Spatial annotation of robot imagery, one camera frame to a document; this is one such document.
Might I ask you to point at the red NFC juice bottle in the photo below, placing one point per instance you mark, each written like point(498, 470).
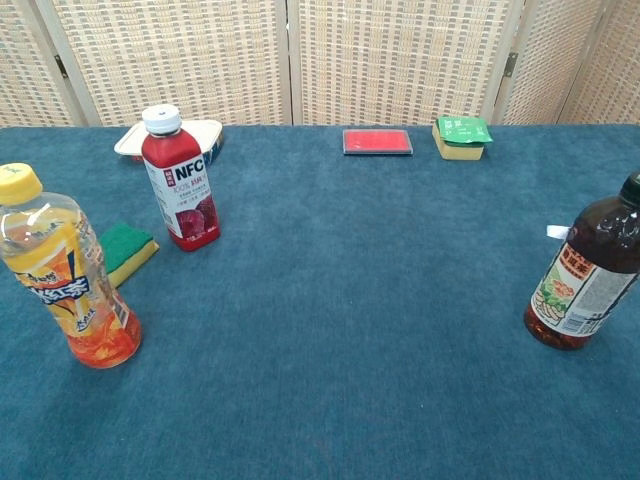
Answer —
point(185, 200)

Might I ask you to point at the orange iced tea bottle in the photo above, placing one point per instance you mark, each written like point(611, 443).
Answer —
point(60, 280)

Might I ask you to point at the dark brown tea bottle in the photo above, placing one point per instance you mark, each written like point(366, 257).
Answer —
point(590, 250)

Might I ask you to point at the blue table cloth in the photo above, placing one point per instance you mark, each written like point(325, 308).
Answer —
point(350, 300)

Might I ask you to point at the red ink pad box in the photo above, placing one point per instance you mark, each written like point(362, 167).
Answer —
point(377, 141)

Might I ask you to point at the white lidded lunch box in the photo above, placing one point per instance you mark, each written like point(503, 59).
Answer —
point(207, 132)

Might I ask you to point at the yellow sponge block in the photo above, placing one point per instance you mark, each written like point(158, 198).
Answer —
point(460, 151)

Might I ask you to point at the green paper packet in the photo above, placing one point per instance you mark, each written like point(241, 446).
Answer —
point(462, 129)

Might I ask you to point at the green yellow scrub sponge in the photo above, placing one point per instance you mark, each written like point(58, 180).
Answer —
point(125, 245)

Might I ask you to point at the woven folding screen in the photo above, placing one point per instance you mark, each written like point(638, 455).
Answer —
point(175, 60)

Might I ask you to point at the black screen hinge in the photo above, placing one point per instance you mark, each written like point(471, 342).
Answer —
point(61, 66)
point(511, 63)

